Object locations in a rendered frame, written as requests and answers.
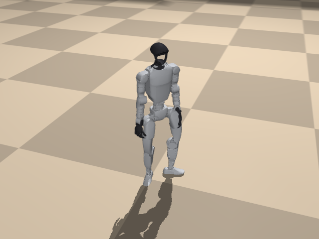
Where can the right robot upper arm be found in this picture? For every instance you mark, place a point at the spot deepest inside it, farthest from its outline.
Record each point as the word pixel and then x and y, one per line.
pixel 141 78

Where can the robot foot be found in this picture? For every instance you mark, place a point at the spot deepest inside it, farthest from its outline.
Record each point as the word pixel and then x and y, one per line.
pixel 148 179
pixel 175 171

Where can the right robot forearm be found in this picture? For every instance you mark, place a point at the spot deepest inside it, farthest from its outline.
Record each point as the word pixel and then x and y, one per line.
pixel 140 111

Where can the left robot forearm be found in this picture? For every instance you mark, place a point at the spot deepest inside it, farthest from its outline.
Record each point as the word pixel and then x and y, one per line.
pixel 176 100

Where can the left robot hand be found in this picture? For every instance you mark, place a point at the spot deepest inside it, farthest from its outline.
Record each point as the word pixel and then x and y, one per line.
pixel 179 116

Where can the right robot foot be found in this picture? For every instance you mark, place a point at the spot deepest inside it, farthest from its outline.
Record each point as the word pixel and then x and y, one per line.
pixel 148 179

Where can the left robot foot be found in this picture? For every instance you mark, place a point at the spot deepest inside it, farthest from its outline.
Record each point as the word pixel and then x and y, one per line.
pixel 175 171

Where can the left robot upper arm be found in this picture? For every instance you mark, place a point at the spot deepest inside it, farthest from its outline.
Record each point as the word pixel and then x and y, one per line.
pixel 174 85

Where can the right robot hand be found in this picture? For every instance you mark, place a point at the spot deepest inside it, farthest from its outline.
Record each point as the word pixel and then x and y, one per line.
pixel 139 129

